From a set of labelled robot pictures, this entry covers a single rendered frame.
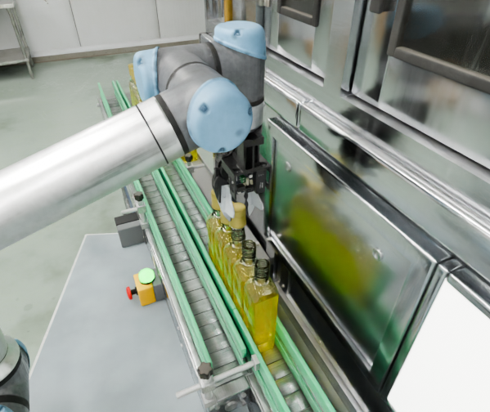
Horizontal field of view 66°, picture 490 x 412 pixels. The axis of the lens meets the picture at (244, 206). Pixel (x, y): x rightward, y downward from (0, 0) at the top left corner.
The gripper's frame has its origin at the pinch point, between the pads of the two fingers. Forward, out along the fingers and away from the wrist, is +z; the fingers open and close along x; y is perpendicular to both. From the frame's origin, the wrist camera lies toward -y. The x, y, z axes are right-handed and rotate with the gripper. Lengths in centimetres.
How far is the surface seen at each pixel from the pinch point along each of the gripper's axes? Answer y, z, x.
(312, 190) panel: 7.3, -6.2, 12.6
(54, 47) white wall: -578, 100, -43
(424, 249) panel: 33.0, -13.3, 12.4
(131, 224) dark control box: -49, 35, -19
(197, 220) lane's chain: -36.7, 30.6, 1.1
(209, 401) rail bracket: 20.6, 28.2, -15.4
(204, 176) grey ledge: -60, 31, 12
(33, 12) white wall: -578, 53, -55
